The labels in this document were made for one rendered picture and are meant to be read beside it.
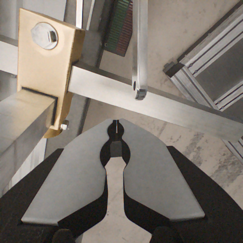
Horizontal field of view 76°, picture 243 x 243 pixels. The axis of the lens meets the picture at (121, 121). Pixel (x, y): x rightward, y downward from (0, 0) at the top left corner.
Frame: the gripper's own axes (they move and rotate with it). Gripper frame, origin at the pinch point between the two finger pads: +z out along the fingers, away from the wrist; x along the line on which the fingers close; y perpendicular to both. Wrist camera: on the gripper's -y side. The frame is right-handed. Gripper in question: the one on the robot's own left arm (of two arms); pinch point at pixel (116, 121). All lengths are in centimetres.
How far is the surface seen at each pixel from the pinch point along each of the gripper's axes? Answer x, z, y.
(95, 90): -2.4, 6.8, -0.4
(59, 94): -6.2, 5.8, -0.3
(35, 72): -8.2, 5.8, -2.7
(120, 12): 0.9, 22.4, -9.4
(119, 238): -3, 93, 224
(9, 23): -23.7, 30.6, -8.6
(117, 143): -2, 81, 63
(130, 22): 2.6, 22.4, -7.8
